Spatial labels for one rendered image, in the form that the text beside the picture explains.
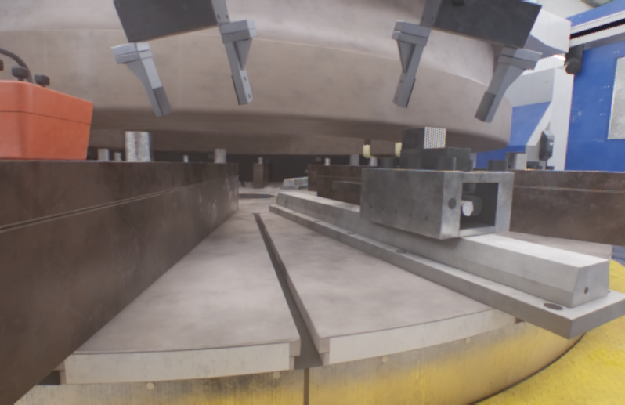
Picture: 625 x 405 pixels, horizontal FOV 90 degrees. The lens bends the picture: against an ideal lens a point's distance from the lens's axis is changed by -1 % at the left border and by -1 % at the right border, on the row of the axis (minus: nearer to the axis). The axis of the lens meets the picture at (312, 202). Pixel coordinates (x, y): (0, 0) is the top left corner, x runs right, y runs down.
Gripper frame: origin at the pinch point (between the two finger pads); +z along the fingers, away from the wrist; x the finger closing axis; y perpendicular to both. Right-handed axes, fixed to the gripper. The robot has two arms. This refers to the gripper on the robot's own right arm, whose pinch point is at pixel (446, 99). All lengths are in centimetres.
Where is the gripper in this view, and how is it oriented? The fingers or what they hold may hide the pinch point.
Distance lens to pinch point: 51.9
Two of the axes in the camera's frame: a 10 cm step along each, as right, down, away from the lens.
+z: -1.8, 8.5, 4.9
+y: 0.8, 5.1, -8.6
